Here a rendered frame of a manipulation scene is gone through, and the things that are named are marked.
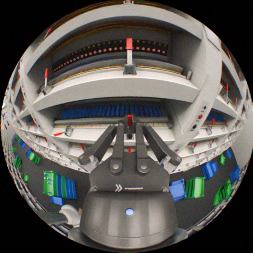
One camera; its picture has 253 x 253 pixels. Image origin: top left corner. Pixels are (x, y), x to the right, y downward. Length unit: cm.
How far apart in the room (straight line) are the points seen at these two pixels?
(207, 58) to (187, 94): 12
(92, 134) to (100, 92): 18
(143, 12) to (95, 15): 10
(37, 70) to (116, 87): 44
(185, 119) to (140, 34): 37
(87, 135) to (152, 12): 42
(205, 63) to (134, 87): 20
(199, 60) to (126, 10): 21
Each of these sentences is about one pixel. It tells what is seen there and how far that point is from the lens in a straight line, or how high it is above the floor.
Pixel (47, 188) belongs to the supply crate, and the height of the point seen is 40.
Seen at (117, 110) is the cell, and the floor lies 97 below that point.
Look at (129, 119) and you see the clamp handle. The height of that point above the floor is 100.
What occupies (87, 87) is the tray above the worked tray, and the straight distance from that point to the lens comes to 18.
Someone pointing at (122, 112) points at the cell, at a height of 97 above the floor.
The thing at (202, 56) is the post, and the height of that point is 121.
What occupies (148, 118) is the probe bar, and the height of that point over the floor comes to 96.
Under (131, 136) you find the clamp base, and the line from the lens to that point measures 26.
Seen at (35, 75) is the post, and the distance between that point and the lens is 49.
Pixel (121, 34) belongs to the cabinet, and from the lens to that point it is 39.
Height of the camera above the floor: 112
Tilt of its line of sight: 42 degrees down
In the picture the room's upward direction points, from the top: 1 degrees counter-clockwise
